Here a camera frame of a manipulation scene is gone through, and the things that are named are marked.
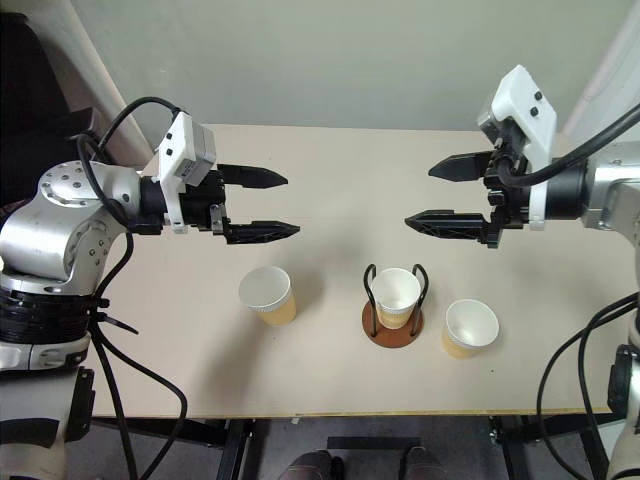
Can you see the black metal table frame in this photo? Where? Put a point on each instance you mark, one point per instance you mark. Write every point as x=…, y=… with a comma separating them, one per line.
x=235, y=445

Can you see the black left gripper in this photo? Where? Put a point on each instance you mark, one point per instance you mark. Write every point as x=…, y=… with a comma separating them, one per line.
x=200, y=205

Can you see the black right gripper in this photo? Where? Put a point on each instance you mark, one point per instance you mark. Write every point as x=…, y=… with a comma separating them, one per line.
x=510, y=205

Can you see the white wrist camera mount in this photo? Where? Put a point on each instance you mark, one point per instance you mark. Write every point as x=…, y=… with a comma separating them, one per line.
x=522, y=100
x=181, y=145

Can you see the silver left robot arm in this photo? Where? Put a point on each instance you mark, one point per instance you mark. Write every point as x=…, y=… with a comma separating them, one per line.
x=45, y=235

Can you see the white slanted beam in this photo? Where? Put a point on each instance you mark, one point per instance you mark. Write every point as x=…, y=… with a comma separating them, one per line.
x=105, y=75

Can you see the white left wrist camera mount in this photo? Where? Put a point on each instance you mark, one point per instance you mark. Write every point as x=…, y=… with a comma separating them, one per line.
x=181, y=145

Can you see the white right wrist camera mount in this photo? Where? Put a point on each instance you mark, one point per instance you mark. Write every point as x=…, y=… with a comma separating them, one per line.
x=522, y=100

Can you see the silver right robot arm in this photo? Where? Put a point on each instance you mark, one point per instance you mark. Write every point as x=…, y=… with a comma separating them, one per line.
x=612, y=190

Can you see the dark rounded shape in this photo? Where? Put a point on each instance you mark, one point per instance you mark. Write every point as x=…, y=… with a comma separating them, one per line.
x=425, y=462
x=310, y=465

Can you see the tan paper cup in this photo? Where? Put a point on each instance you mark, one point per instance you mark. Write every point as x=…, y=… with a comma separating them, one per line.
x=467, y=335
x=397, y=295
x=272, y=305

